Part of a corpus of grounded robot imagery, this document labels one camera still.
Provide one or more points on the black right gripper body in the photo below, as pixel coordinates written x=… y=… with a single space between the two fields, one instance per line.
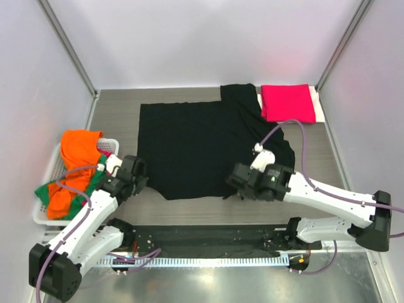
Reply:
x=248 y=195

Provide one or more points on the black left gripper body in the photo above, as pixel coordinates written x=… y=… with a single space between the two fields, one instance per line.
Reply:
x=139 y=182

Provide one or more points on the black t-shirt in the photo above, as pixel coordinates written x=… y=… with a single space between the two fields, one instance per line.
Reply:
x=191 y=148

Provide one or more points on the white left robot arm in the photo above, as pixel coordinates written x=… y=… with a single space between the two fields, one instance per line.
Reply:
x=58 y=267

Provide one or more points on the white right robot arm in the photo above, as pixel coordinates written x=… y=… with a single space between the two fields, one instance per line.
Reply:
x=363 y=218

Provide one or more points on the pink t-shirt in basket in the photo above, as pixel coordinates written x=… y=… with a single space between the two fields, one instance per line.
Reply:
x=105 y=154

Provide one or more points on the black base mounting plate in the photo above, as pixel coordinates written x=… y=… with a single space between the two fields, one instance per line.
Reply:
x=271 y=238

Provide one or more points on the orange t-shirt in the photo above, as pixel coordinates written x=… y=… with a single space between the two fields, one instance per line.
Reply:
x=79 y=151

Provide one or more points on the folded pink t-shirt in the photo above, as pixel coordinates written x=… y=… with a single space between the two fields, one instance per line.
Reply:
x=288 y=104

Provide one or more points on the folded white t-shirt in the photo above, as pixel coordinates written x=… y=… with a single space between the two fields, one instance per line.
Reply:
x=318 y=105

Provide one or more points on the green t-shirt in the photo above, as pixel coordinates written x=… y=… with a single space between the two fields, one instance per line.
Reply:
x=65 y=204

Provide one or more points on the white slotted cable duct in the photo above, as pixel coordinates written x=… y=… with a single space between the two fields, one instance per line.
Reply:
x=109 y=261

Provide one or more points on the left aluminium frame post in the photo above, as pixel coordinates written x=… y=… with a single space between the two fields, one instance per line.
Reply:
x=67 y=45

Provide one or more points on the aluminium frame post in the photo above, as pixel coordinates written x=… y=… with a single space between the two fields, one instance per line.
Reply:
x=67 y=45
x=359 y=14

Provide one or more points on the right aluminium frame post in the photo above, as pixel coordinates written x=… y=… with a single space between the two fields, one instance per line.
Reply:
x=359 y=14

